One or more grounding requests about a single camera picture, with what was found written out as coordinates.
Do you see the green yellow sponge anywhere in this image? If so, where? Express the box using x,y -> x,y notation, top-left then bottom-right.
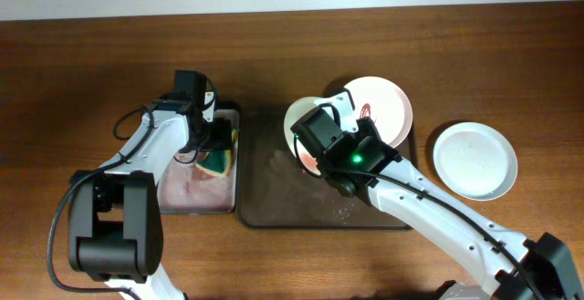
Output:
195,129 -> 238,177

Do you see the pink plate with red stain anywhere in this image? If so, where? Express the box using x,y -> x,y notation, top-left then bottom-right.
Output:
344,77 -> 413,148

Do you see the cream plate with red stain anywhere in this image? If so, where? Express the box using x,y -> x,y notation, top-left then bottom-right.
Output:
284,97 -> 320,176

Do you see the light blue plate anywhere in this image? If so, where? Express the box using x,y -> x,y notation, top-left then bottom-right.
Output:
433,122 -> 518,202

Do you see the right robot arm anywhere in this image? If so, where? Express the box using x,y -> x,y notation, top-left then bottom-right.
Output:
291,108 -> 583,299

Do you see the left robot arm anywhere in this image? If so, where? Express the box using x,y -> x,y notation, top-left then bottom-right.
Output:
59,70 -> 232,299

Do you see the small wet sponge tray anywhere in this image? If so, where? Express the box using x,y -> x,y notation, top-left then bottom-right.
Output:
158,102 -> 241,214

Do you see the large brown serving tray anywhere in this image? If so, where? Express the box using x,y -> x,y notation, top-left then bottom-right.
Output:
236,104 -> 410,231

